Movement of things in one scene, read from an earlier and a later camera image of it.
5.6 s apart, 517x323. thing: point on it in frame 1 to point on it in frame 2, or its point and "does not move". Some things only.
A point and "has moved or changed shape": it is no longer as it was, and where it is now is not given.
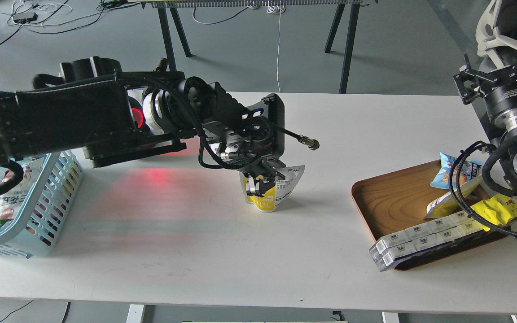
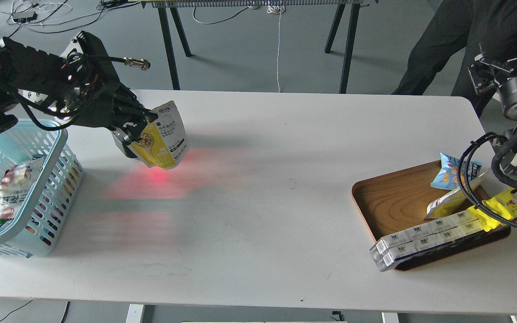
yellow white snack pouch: x=285 y=185 has moved or changed shape
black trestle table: x=172 y=7 does not move
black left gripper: x=235 y=136 to x=92 y=93
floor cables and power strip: x=22 y=11 does not move
